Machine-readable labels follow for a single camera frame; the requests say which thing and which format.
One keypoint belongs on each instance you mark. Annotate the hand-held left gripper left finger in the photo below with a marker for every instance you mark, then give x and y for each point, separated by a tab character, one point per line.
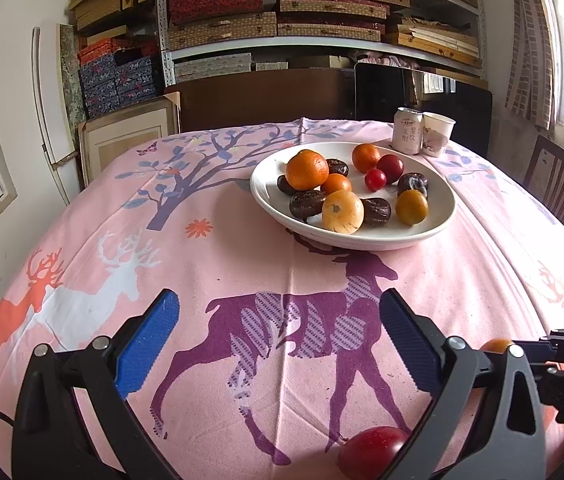
149	340

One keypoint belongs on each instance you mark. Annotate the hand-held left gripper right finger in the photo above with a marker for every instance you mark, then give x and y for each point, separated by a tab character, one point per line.
407	340

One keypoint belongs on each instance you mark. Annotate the small orange mandarin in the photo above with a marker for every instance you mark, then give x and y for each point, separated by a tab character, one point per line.
337	183
497	345
366	156

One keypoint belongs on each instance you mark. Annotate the red apple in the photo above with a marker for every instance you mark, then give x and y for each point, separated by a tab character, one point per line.
369	452

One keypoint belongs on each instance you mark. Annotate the golden brown round fruit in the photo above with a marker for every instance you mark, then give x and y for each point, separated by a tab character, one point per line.
412	207

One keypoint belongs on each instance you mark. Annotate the pale yellow round fruit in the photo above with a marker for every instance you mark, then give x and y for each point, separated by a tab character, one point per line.
342	212

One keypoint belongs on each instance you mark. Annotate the white ceramic plate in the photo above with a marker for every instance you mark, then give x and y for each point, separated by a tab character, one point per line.
437	195

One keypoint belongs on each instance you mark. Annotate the small red cherry tomato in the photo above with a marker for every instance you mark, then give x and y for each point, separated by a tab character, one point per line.
375	180

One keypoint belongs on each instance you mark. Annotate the dark red plum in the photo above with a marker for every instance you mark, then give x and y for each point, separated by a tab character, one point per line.
392	166

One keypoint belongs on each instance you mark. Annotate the large orange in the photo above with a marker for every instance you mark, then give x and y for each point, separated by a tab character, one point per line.
307	170

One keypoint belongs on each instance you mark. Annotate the pink deer print tablecloth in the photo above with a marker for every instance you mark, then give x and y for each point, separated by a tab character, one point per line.
211	240

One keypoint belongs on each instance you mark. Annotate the dark wooden chair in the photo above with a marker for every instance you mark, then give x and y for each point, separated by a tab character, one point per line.
542	160

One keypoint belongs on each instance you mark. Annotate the white paper cup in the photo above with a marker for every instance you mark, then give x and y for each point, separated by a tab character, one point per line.
437	135

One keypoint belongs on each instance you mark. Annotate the white drink can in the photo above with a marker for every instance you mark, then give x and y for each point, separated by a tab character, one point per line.
407	132

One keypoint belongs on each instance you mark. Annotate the black glossy panel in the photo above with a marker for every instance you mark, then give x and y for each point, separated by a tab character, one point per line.
377	95

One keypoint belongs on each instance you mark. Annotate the white leaning panel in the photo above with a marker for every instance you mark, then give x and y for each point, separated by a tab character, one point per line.
46	110

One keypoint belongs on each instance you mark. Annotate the stack of blue patterned boxes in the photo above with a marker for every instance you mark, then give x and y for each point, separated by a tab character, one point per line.
116	85

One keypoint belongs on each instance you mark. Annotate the brown wooden board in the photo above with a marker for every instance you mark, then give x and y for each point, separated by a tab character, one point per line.
262	100

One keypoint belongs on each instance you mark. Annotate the mottled green panel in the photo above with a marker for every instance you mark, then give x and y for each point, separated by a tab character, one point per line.
71	75

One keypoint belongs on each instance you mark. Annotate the checked beige curtain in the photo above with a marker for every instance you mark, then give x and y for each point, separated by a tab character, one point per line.
532	60

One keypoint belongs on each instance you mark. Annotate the stack of grey flat boxes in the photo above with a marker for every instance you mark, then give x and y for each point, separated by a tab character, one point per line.
211	67

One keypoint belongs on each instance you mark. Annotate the pink cloth bundle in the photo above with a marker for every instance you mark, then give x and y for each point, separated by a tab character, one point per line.
392	60

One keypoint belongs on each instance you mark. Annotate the stack of orange boxes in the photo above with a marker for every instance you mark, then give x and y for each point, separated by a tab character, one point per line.
96	52

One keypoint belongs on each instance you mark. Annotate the stack of light wooden boxes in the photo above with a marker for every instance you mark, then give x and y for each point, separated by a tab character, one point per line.
432	40

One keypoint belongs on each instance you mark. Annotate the white metal shelf unit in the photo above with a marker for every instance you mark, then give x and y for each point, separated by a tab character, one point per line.
242	46

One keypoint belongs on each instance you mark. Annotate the stack of woven flat boxes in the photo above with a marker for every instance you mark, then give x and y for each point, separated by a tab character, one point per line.
221	35

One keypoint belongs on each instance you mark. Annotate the beige picture frame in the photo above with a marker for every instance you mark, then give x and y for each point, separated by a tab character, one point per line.
126	135

